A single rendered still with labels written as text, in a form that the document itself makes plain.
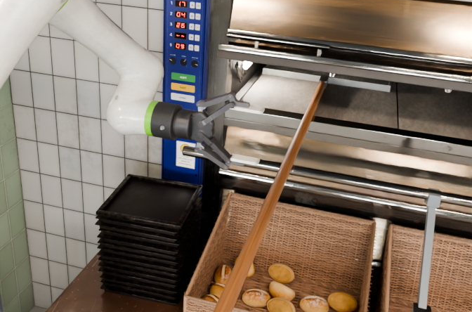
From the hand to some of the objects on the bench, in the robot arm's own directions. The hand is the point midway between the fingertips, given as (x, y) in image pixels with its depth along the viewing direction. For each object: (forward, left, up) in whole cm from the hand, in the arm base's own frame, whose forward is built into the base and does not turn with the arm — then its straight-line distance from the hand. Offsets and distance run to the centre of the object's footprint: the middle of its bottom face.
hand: (256, 136), depth 126 cm
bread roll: (+17, +31, -74) cm, 82 cm away
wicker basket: (+66, +34, -75) cm, 105 cm away
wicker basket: (+6, +30, -75) cm, 81 cm away
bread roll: (+26, +34, -74) cm, 85 cm away
